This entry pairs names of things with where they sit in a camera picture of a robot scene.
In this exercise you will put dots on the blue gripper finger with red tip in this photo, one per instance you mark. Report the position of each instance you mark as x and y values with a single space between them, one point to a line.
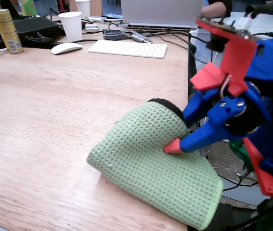
198 140

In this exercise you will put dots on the blue gripper black motor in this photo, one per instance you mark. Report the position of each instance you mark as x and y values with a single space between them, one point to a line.
219 118

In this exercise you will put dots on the green waffle cloth black trim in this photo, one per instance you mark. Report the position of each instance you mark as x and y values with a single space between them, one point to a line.
150 168

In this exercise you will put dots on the person forearm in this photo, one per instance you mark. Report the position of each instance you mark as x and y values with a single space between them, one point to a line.
211 9

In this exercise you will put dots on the green table clamp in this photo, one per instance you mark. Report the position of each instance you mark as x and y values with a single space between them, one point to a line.
237 150

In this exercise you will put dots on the white keyboard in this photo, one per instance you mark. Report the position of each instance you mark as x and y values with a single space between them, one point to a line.
129 48

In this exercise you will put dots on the silver foil wrapped item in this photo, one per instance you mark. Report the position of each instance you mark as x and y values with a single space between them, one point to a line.
139 36

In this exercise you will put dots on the silver laptop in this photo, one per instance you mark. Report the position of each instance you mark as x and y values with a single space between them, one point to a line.
160 12

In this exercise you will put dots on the black round lid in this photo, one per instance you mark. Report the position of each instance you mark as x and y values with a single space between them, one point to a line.
113 34

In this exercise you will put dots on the small silver box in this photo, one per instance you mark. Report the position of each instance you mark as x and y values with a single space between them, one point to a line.
92 28

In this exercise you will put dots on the flat silver device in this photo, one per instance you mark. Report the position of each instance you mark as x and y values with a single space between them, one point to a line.
97 18

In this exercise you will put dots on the white computer mouse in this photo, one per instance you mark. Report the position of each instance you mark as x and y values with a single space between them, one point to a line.
65 48

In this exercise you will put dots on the white paper cup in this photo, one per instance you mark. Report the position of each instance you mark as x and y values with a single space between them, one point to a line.
71 26
83 7

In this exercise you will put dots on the black electronics box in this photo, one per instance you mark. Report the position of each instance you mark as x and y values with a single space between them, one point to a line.
35 26

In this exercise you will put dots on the green yellow box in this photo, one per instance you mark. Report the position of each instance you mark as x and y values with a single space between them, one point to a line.
28 6

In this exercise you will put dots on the yellow drink can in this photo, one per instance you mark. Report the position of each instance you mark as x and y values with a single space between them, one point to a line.
7 31

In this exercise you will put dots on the red camera mount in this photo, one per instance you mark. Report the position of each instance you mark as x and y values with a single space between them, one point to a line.
237 60

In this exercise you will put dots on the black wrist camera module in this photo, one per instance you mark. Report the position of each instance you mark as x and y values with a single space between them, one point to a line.
217 43

